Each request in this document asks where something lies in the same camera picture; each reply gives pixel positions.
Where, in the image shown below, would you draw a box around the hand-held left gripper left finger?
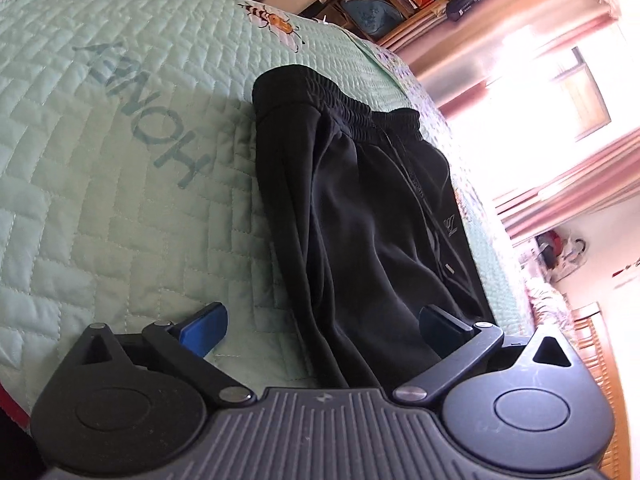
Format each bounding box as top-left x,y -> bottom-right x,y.
74,301 -> 257,408

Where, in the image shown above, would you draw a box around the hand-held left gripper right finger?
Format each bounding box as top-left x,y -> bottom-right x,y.
392,305 -> 573,403

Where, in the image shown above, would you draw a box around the black pants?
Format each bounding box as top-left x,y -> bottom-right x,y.
251,65 -> 506,396

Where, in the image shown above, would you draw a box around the floral pillow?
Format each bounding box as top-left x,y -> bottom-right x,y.
525,275 -> 576,331

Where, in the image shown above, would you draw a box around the green quilted bedspread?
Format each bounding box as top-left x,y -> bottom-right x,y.
0,0 -> 531,401

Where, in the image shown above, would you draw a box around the white plastic bag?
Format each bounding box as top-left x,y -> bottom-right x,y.
547,237 -> 588,281

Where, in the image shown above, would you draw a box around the wooden bed headboard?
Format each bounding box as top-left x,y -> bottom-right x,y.
570,302 -> 636,480

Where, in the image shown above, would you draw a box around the pink curtain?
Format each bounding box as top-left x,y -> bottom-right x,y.
385,0 -> 631,106
492,145 -> 640,241

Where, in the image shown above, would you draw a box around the wooden bookshelf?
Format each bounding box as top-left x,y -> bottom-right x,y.
320,0 -> 531,51

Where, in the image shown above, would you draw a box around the blue bag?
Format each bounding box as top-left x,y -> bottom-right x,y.
340,0 -> 406,38

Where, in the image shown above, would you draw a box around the navy hanging bag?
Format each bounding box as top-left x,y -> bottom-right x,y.
445,0 -> 493,23

